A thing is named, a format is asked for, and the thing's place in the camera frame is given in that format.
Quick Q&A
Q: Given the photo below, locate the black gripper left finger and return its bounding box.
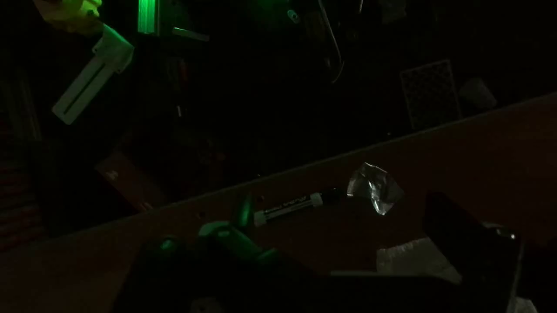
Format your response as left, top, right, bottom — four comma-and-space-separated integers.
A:
115, 194, 281, 313

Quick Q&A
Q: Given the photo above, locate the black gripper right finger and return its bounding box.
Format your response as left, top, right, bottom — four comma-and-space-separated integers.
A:
422, 190, 528, 313

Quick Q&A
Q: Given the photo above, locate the white textured cloth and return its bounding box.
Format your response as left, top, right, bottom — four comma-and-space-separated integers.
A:
376, 236, 538, 313

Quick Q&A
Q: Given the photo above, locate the crumpled clear plastic wrap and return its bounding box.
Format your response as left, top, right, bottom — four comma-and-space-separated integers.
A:
345, 161, 406, 220

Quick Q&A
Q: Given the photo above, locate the yellow-green glowing clamp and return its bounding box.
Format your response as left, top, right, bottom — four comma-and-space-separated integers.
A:
33, 0, 105, 39

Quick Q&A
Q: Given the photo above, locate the green glowing block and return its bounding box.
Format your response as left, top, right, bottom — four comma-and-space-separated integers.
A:
136, 0, 162, 37

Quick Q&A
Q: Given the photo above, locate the black perforated crate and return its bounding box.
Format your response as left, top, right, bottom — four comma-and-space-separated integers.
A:
399, 58, 463, 133

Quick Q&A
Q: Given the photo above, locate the brown wooden board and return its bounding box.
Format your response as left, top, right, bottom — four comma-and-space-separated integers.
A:
94, 152, 171, 213

